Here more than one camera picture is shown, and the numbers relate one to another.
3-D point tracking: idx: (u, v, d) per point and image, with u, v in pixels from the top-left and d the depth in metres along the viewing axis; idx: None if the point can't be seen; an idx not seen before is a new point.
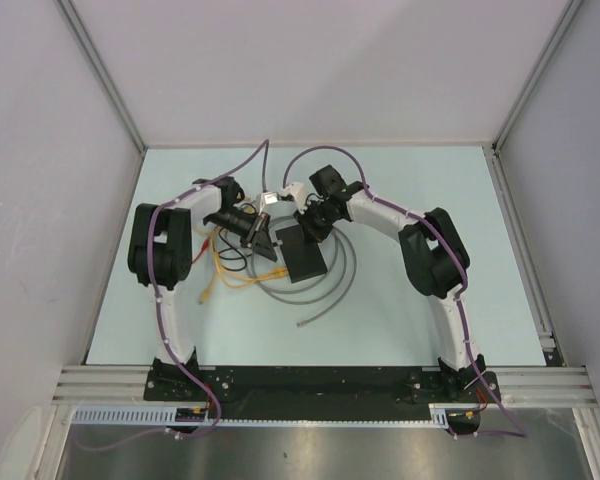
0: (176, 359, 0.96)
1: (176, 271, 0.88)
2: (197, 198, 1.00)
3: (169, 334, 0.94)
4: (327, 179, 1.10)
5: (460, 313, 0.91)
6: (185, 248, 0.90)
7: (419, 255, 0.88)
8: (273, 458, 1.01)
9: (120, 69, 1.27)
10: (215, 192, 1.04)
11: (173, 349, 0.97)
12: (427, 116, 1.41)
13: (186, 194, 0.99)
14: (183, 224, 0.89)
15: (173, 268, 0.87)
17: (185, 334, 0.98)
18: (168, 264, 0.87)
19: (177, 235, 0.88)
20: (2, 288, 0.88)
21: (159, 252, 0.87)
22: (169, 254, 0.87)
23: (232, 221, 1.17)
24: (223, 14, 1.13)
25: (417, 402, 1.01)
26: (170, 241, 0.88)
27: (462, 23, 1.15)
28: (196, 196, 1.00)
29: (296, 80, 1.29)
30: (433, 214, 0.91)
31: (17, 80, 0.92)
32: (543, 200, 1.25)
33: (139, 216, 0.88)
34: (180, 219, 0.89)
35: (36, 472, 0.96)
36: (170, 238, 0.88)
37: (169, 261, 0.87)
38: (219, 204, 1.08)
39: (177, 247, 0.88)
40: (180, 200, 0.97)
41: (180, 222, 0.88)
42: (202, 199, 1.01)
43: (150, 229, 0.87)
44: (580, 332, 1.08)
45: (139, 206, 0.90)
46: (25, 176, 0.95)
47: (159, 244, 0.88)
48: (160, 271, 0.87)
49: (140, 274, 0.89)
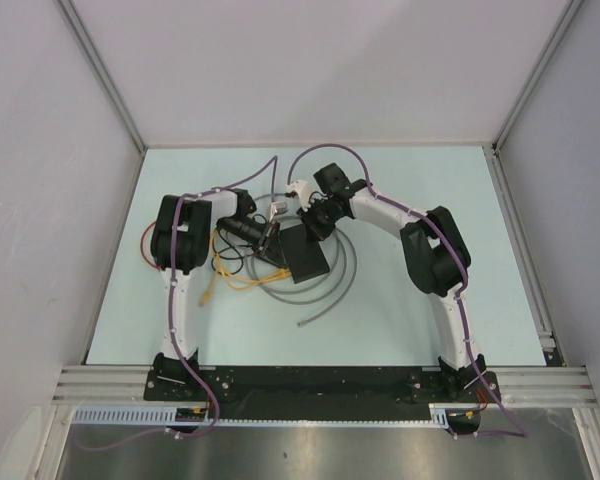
0: (180, 355, 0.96)
1: (195, 258, 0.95)
2: (218, 196, 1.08)
3: (176, 324, 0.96)
4: (330, 176, 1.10)
5: (460, 311, 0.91)
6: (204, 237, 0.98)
7: (420, 252, 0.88)
8: (273, 458, 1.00)
9: (120, 69, 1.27)
10: (235, 197, 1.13)
11: (179, 342, 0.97)
12: (427, 116, 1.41)
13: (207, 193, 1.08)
14: (205, 215, 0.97)
15: (192, 254, 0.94)
17: (188, 330, 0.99)
18: (188, 248, 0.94)
19: (198, 224, 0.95)
20: (1, 287, 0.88)
21: (181, 238, 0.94)
22: (190, 240, 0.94)
23: (243, 228, 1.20)
24: (224, 15, 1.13)
25: (417, 402, 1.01)
26: (192, 228, 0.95)
27: (461, 23, 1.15)
28: (216, 197, 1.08)
29: (296, 79, 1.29)
30: (436, 213, 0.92)
31: (16, 79, 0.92)
32: (543, 201, 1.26)
33: (166, 205, 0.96)
34: (203, 211, 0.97)
35: (36, 472, 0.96)
36: (192, 225, 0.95)
37: (189, 248, 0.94)
38: (234, 209, 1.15)
39: (198, 234, 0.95)
40: (202, 196, 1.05)
41: (204, 212, 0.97)
42: (223, 201, 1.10)
43: (175, 214, 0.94)
44: (580, 331, 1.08)
45: (164, 197, 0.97)
46: (25, 176, 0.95)
47: (181, 231, 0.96)
48: (180, 255, 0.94)
49: (159, 259, 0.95)
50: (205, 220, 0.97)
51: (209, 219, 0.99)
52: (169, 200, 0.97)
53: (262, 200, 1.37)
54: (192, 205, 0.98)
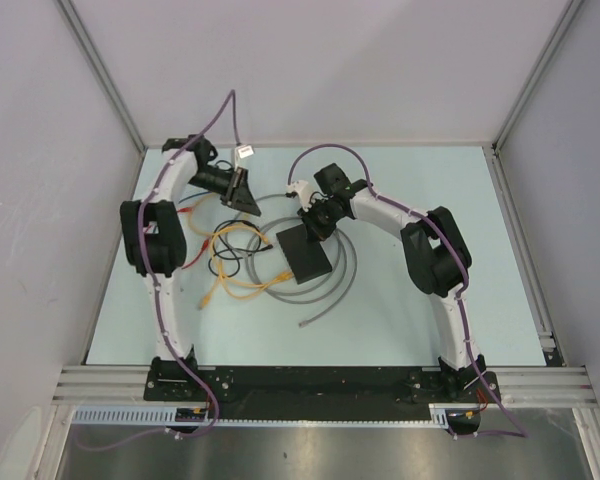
0: (174, 355, 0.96)
1: (174, 258, 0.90)
2: (176, 175, 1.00)
3: (168, 326, 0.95)
4: (331, 176, 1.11)
5: (460, 312, 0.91)
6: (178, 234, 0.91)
7: (421, 252, 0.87)
8: (273, 458, 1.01)
9: (120, 69, 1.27)
10: (188, 155, 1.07)
11: (173, 343, 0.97)
12: (428, 117, 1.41)
13: (162, 175, 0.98)
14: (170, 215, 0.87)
15: (171, 256, 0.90)
17: (182, 327, 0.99)
18: (165, 253, 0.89)
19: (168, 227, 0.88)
20: (2, 287, 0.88)
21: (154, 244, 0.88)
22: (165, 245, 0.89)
23: (209, 179, 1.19)
24: (224, 15, 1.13)
25: (417, 402, 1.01)
26: (163, 233, 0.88)
27: (461, 24, 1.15)
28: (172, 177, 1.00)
29: (295, 80, 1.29)
30: (436, 213, 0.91)
31: (16, 80, 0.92)
32: (543, 201, 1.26)
33: (126, 214, 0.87)
34: (168, 211, 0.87)
35: (36, 472, 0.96)
36: (162, 230, 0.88)
37: (166, 252, 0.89)
38: (195, 161, 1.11)
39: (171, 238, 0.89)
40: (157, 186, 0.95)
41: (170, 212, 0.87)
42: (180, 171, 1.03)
43: (140, 224, 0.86)
44: (580, 331, 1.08)
45: (122, 205, 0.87)
46: (25, 177, 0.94)
47: (152, 236, 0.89)
48: (159, 260, 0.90)
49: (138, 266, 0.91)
50: (173, 220, 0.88)
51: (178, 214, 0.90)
52: (126, 208, 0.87)
53: (263, 201, 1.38)
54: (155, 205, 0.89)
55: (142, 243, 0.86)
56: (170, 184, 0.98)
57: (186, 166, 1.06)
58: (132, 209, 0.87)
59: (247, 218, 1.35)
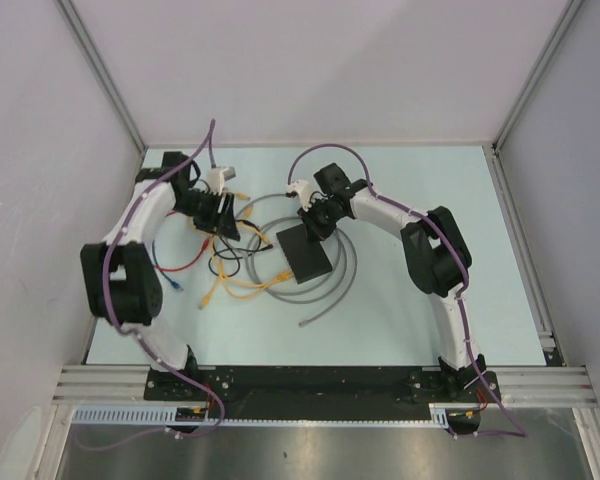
0: (171, 370, 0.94)
1: (147, 309, 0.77)
2: (149, 210, 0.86)
3: (160, 353, 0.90)
4: (330, 176, 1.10)
5: (461, 311, 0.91)
6: (151, 280, 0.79)
7: (420, 251, 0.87)
8: (273, 457, 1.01)
9: (119, 68, 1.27)
10: (166, 187, 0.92)
11: (168, 360, 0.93)
12: (427, 117, 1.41)
13: (132, 212, 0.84)
14: (139, 257, 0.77)
15: (143, 306, 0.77)
17: (173, 343, 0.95)
18: (134, 304, 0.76)
19: (136, 272, 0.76)
20: (2, 287, 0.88)
21: (122, 295, 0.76)
22: (135, 295, 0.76)
23: (192, 204, 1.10)
24: (224, 15, 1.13)
25: (417, 402, 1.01)
26: (132, 281, 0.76)
27: (461, 24, 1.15)
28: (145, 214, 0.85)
29: (295, 80, 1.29)
30: (436, 213, 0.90)
31: (16, 80, 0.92)
32: (544, 202, 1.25)
33: (87, 261, 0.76)
34: (136, 252, 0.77)
35: (36, 472, 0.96)
36: (130, 278, 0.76)
37: (137, 302, 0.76)
38: (172, 194, 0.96)
39: (141, 286, 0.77)
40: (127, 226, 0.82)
41: (139, 253, 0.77)
42: (155, 206, 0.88)
43: (103, 271, 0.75)
44: (580, 332, 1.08)
45: (81, 251, 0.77)
46: (25, 176, 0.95)
47: (120, 285, 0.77)
48: (128, 312, 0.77)
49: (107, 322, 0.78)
50: (142, 262, 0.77)
51: (148, 257, 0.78)
52: (87, 254, 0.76)
53: (263, 201, 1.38)
54: (122, 247, 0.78)
55: (106, 292, 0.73)
56: (142, 222, 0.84)
57: (164, 199, 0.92)
58: (94, 254, 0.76)
59: (247, 218, 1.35)
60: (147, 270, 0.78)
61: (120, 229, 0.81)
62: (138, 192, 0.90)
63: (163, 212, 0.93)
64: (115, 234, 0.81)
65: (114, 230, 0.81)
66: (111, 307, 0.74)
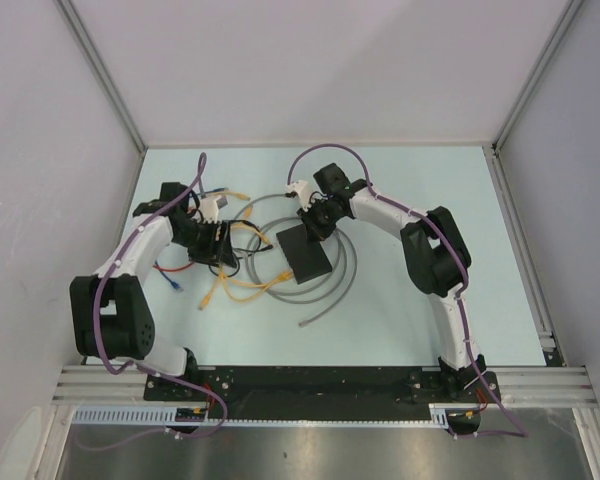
0: (172, 378, 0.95)
1: (138, 345, 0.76)
2: (144, 244, 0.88)
3: (158, 367, 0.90)
4: (330, 176, 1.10)
5: (460, 311, 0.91)
6: (143, 314, 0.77)
7: (420, 251, 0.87)
8: (273, 458, 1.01)
9: (119, 69, 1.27)
10: (162, 220, 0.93)
11: (168, 371, 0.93)
12: (427, 117, 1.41)
13: (126, 245, 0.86)
14: (131, 292, 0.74)
15: (134, 342, 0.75)
17: (173, 353, 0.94)
18: (125, 340, 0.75)
19: (127, 308, 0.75)
20: (2, 286, 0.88)
21: (112, 331, 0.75)
22: (126, 331, 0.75)
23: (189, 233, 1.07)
24: (223, 15, 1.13)
25: (417, 402, 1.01)
26: (123, 316, 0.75)
27: (461, 24, 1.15)
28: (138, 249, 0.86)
29: (295, 80, 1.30)
30: (436, 213, 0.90)
31: (16, 80, 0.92)
32: (543, 202, 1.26)
33: (77, 295, 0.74)
34: (128, 286, 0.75)
35: (36, 472, 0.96)
36: (121, 315, 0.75)
37: (127, 338, 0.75)
38: (169, 228, 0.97)
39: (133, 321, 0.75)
40: (120, 260, 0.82)
41: (130, 288, 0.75)
42: (150, 239, 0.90)
43: (94, 305, 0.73)
44: (580, 332, 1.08)
45: (71, 283, 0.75)
46: (25, 176, 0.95)
47: (111, 319, 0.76)
48: (118, 349, 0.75)
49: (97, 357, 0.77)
50: (134, 297, 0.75)
51: (140, 291, 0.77)
52: (76, 288, 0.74)
53: (263, 201, 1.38)
54: (114, 281, 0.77)
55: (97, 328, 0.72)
56: (136, 256, 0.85)
57: (159, 232, 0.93)
58: (85, 287, 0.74)
59: (247, 218, 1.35)
60: (139, 306, 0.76)
61: (113, 262, 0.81)
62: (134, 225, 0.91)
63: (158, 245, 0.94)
64: (108, 266, 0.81)
65: (107, 263, 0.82)
66: (101, 343, 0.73)
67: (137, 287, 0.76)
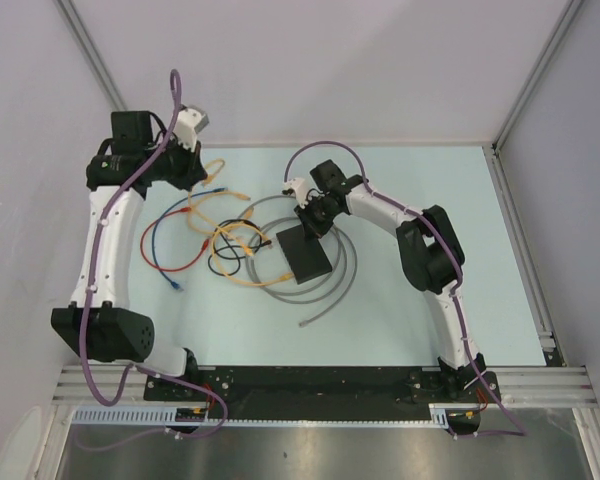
0: (171, 379, 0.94)
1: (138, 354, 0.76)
2: (115, 241, 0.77)
3: (158, 368, 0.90)
4: (326, 173, 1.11)
5: (456, 309, 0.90)
6: (133, 331, 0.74)
7: (414, 248, 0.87)
8: (273, 458, 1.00)
9: (119, 69, 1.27)
10: (126, 199, 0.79)
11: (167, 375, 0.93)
12: (427, 117, 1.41)
13: (94, 254, 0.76)
14: (119, 323, 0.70)
15: (134, 354, 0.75)
17: (171, 356, 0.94)
18: (126, 355, 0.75)
19: (118, 337, 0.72)
20: (2, 286, 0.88)
21: (112, 353, 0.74)
22: (124, 350, 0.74)
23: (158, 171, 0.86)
24: (223, 14, 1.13)
25: (417, 402, 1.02)
26: (117, 343, 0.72)
27: (461, 24, 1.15)
28: (109, 255, 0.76)
29: (295, 79, 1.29)
30: (432, 211, 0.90)
31: (16, 80, 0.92)
32: (543, 202, 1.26)
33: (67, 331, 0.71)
34: (113, 317, 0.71)
35: (36, 472, 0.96)
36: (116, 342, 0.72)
37: (128, 354, 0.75)
38: (134, 195, 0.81)
39: (127, 344, 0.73)
40: (92, 283, 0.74)
41: (117, 320, 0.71)
42: (120, 229, 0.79)
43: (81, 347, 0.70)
44: (580, 332, 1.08)
45: (54, 323, 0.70)
46: (25, 176, 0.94)
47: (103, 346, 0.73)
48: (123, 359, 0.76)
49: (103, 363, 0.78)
50: (123, 325, 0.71)
51: (126, 313, 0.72)
52: (60, 323, 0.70)
53: (264, 201, 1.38)
54: (99, 309, 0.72)
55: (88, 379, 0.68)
56: (108, 263, 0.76)
57: (129, 212, 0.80)
58: (70, 325, 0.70)
59: (247, 218, 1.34)
60: (129, 331, 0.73)
61: (88, 286, 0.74)
62: (95, 219, 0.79)
63: (135, 223, 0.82)
64: (84, 292, 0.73)
65: (82, 287, 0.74)
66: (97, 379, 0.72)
67: (123, 313, 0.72)
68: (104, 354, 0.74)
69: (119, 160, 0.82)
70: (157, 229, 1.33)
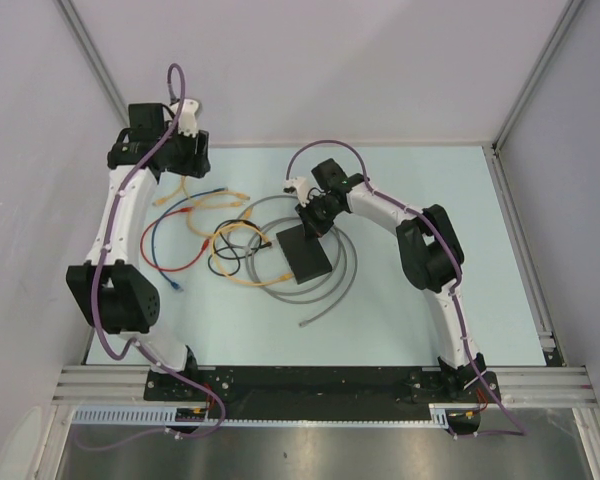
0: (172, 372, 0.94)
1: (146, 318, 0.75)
2: (130, 211, 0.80)
3: (159, 358, 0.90)
4: (327, 173, 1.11)
5: (456, 308, 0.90)
6: (144, 292, 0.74)
7: (414, 247, 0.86)
8: (273, 458, 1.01)
9: (119, 68, 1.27)
10: (142, 176, 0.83)
11: (167, 363, 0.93)
12: (427, 117, 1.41)
13: (111, 219, 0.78)
14: (129, 279, 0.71)
15: (142, 317, 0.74)
17: (172, 345, 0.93)
18: (134, 318, 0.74)
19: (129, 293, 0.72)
20: (2, 287, 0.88)
21: (120, 313, 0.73)
22: (134, 311, 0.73)
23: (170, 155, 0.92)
24: (223, 15, 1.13)
25: (417, 402, 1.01)
26: (127, 301, 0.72)
27: (460, 24, 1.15)
28: (124, 220, 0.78)
29: (295, 79, 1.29)
30: (431, 211, 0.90)
31: (16, 80, 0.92)
32: (543, 202, 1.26)
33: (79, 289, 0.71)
34: (125, 274, 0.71)
35: (36, 471, 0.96)
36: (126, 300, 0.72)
37: (137, 316, 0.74)
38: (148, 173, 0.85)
39: (138, 304, 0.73)
40: (108, 244, 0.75)
41: (128, 276, 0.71)
42: (136, 201, 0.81)
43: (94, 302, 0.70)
44: (580, 331, 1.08)
45: (67, 278, 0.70)
46: (25, 177, 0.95)
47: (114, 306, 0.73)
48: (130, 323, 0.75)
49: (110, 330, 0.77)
50: (133, 282, 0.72)
51: (137, 272, 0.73)
52: (73, 280, 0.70)
53: (264, 200, 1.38)
54: (110, 267, 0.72)
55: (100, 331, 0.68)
56: (123, 229, 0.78)
57: (144, 189, 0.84)
58: (83, 281, 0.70)
59: (247, 218, 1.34)
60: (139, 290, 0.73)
61: (103, 246, 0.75)
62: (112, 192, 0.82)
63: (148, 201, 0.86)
64: (98, 252, 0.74)
65: (96, 248, 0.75)
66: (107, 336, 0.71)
67: (135, 272, 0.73)
68: (112, 314, 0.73)
69: (137, 145, 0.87)
70: (156, 229, 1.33)
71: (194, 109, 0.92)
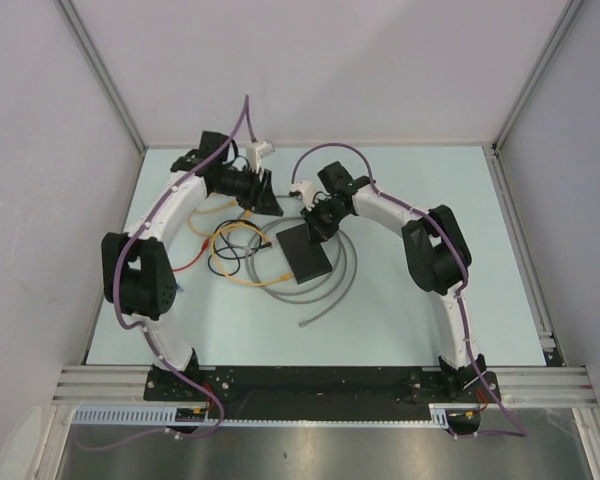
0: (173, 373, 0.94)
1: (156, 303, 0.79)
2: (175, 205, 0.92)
3: (162, 350, 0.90)
4: (333, 174, 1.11)
5: (460, 309, 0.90)
6: (165, 278, 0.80)
7: (420, 248, 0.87)
8: (273, 458, 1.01)
9: (119, 68, 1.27)
10: (196, 182, 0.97)
11: (169, 360, 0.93)
12: (428, 117, 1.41)
13: (159, 205, 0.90)
14: (155, 255, 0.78)
15: (153, 300, 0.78)
17: (178, 344, 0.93)
18: (146, 298, 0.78)
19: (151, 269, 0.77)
20: (2, 286, 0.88)
21: (134, 288, 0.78)
22: (147, 290, 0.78)
23: (227, 184, 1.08)
24: (224, 14, 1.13)
25: (417, 402, 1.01)
26: (146, 277, 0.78)
27: (461, 24, 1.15)
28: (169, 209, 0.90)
29: (295, 79, 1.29)
30: (437, 211, 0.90)
31: (16, 79, 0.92)
32: (543, 202, 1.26)
33: (107, 252, 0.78)
34: (153, 250, 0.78)
35: (36, 472, 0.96)
36: (145, 275, 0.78)
37: (148, 297, 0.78)
38: (203, 188, 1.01)
39: (154, 283, 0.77)
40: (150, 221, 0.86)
41: (155, 252, 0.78)
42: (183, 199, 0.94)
43: (117, 266, 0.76)
44: (580, 331, 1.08)
45: (104, 239, 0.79)
46: (25, 176, 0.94)
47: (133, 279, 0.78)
48: (140, 303, 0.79)
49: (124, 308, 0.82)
50: (158, 260, 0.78)
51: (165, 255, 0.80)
52: (108, 244, 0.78)
53: None
54: (142, 242, 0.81)
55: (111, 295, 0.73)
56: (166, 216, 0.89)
57: (192, 193, 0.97)
58: (115, 246, 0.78)
59: (247, 218, 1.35)
60: (160, 271, 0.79)
61: (144, 223, 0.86)
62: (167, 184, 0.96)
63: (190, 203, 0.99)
64: (138, 226, 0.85)
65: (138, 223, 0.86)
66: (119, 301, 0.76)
67: (162, 253, 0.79)
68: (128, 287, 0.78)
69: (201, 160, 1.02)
70: None
71: (264, 149, 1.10)
